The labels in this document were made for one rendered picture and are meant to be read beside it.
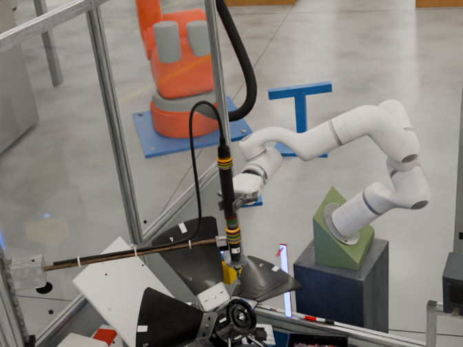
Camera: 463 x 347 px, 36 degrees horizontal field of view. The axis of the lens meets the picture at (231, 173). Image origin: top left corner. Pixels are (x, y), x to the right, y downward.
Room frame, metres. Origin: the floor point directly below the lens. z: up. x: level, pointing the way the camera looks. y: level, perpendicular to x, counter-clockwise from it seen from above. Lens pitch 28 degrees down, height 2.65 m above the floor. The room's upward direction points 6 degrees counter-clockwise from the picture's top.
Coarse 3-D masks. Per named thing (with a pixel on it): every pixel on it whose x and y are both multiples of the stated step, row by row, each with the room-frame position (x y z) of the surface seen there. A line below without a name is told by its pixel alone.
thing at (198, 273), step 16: (176, 224) 1.98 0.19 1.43; (192, 224) 1.99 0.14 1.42; (208, 224) 1.99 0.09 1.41; (160, 240) 1.94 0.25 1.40; (176, 240) 1.94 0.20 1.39; (192, 240) 1.94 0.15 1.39; (176, 256) 1.91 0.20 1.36; (192, 256) 1.91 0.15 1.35; (208, 256) 1.90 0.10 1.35; (176, 272) 1.88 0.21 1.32; (192, 272) 1.87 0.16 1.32; (208, 272) 1.87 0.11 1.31; (192, 288) 1.84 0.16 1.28
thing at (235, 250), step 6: (222, 138) 1.84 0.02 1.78; (222, 144) 1.84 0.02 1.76; (222, 150) 1.84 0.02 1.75; (228, 150) 1.84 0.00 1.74; (222, 156) 1.83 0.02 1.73; (228, 156) 1.84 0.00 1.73; (234, 246) 1.83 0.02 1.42; (234, 252) 1.83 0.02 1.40; (240, 252) 1.84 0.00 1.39; (234, 258) 1.84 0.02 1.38; (240, 258) 1.84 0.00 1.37
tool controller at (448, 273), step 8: (448, 256) 1.90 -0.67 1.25; (456, 256) 1.89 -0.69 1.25; (448, 264) 1.86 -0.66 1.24; (456, 264) 1.85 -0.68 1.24; (448, 272) 1.83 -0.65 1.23; (456, 272) 1.83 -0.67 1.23; (448, 280) 1.82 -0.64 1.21; (456, 280) 1.80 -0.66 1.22; (448, 288) 1.82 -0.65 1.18; (456, 288) 1.80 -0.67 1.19; (448, 296) 1.83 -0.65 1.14; (456, 296) 1.82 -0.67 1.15; (448, 304) 1.84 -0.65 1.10; (456, 304) 1.83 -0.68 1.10; (448, 312) 1.85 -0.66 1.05; (456, 312) 1.81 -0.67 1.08
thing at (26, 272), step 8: (24, 256) 1.82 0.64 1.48; (32, 256) 1.82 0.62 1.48; (40, 256) 1.81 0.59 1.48; (8, 264) 1.78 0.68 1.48; (16, 264) 1.78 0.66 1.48; (24, 264) 1.78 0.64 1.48; (32, 264) 1.77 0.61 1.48; (40, 264) 1.77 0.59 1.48; (8, 272) 1.76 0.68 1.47; (16, 272) 1.75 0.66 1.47; (24, 272) 1.76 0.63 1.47; (32, 272) 1.76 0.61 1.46; (40, 272) 1.76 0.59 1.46; (16, 280) 1.75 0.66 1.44; (24, 280) 1.76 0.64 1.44; (32, 280) 1.76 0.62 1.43; (40, 280) 1.76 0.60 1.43; (16, 288) 1.75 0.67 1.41; (24, 288) 1.76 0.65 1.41
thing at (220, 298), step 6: (222, 282) 1.84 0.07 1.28; (210, 288) 1.84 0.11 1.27; (216, 288) 1.83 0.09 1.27; (222, 288) 1.83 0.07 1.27; (198, 294) 1.83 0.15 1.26; (204, 294) 1.83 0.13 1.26; (210, 294) 1.82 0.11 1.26; (216, 294) 1.82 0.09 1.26; (222, 294) 1.82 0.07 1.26; (228, 294) 1.82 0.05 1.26; (204, 300) 1.81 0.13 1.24; (210, 300) 1.81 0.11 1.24; (216, 300) 1.81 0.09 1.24; (222, 300) 1.81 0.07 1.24; (228, 300) 1.80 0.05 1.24; (204, 306) 1.80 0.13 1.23; (210, 306) 1.80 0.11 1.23; (216, 306) 1.80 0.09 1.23
